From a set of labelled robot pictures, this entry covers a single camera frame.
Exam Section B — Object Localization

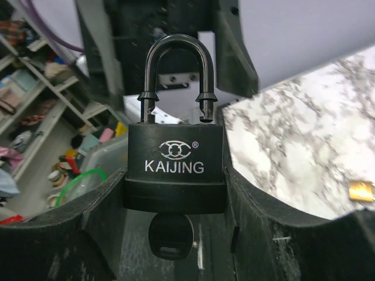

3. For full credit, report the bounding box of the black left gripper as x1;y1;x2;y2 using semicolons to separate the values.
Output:
75;0;259;102

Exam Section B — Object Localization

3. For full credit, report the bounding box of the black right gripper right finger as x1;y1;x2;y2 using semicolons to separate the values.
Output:
225;167;374;280

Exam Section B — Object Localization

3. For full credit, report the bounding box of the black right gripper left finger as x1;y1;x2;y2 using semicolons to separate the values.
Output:
1;169;126;280

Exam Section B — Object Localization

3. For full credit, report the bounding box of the black-headed key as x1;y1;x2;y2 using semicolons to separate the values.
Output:
148;214;194;261

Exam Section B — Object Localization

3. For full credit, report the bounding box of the black Kaijing padlock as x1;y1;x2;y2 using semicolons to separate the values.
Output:
124;34;227;214

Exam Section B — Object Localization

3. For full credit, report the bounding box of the small brass padlock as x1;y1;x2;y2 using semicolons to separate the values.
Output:
349;181;374;202

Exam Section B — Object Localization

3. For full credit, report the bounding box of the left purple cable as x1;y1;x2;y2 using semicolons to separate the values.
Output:
19;0;86;53

